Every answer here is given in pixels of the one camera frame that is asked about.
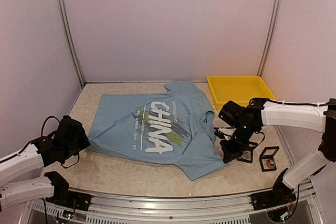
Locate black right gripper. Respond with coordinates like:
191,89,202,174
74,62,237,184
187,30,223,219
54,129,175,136
220,123,257,163

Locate black brooch display box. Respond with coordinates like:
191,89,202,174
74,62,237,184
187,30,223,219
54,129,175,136
236,142,258,164

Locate light blue printed t-shirt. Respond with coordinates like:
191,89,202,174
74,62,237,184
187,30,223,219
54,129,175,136
89,81,225,180

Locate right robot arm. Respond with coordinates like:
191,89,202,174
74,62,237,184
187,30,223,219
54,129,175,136
215,98,335,210

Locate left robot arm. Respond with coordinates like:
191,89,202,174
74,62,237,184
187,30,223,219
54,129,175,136
1,115,90,210

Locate black box with orange brooch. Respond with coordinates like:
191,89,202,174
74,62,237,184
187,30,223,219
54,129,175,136
259,146,279,172

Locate yellow plastic tray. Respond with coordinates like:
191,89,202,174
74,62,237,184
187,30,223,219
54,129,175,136
207,76,276,111

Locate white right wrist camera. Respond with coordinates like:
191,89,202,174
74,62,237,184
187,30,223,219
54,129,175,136
214,127,232,141

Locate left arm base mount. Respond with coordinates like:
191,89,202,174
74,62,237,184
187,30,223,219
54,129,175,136
46,190,92,211

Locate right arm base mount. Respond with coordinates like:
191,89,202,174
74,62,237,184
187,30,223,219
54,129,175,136
251,190,297,210

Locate aluminium front rail frame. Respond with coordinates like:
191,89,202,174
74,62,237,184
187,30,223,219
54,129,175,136
17,180,325,224

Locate right aluminium corner post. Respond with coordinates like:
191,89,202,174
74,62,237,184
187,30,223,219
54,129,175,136
257,0,281,77

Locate aluminium corner post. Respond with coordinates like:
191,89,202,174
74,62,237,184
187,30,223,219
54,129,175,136
257,0,281,77
57,0,86,89

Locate left aluminium corner post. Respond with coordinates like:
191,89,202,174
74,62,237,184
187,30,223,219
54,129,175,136
57,0,86,89

